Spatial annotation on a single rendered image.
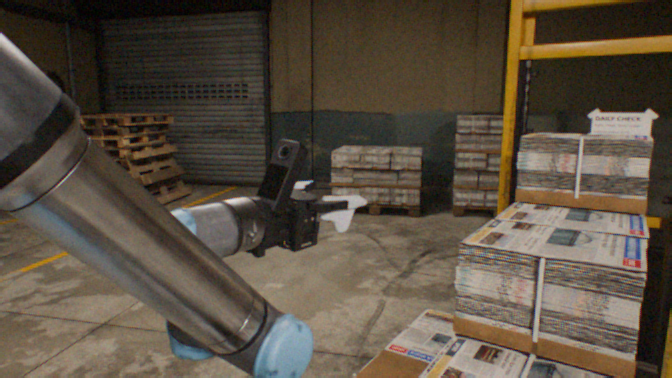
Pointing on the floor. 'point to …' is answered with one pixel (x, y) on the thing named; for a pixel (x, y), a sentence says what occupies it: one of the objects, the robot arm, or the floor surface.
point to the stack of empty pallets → (120, 145)
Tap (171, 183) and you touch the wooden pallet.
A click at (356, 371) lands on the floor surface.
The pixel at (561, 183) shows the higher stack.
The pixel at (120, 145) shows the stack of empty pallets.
